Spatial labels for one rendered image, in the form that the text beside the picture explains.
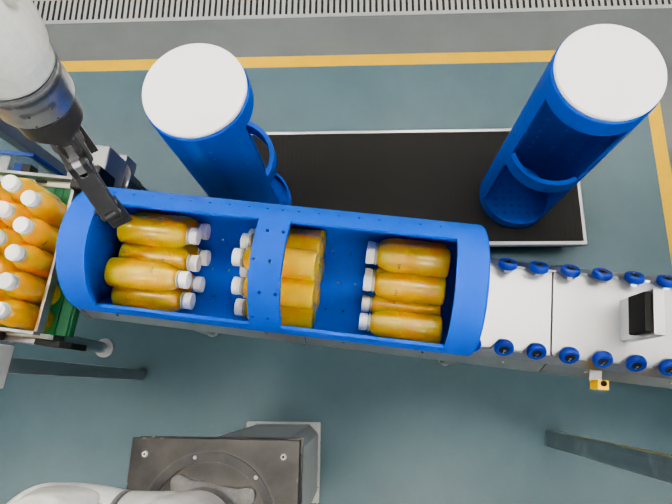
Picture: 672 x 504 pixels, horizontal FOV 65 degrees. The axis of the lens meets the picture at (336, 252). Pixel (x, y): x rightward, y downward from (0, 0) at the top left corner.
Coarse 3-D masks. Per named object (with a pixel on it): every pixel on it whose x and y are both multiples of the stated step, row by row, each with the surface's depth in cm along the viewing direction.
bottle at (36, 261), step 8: (24, 248) 126; (32, 248) 128; (40, 248) 132; (24, 256) 125; (32, 256) 127; (40, 256) 129; (48, 256) 133; (16, 264) 126; (24, 264) 126; (32, 264) 128; (40, 264) 130; (48, 264) 133; (32, 272) 130; (40, 272) 132; (48, 272) 134
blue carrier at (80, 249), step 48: (144, 192) 116; (96, 240) 121; (336, 240) 129; (432, 240) 125; (480, 240) 106; (96, 288) 124; (336, 288) 130; (480, 288) 101; (336, 336) 111; (480, 336) 104
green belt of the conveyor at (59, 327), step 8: (56, 192) 147; (64, 192) 147; (64, 200) 146; (64, 296) 140; (56, 304) 139; (64, 304) 139; (56, 312) 138; (64, 312) 138; (72, 312) 140; (56, 320) 138; (64, 320) 138; (72, 320) 139; (56, 328) 138; (64, 328) 138; (72, 328) 140; (64, 336) 142; (72, 336) 140
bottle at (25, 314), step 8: (8, 304) 123; (16, 304) 124; (24, 304) 127; (32, 304) 131; (8, 312) 122; (16, 312) 124; (24, 312) 126; (32, 312) 129; (0, 320) 123; (8, 320) 123; (16, 320) 124; (24, 320) 126; (32, 320) 129; (48, 320) 135; (16, 328) 128; (24, 328) 129; (32, 328) 131; (48, 328) 136
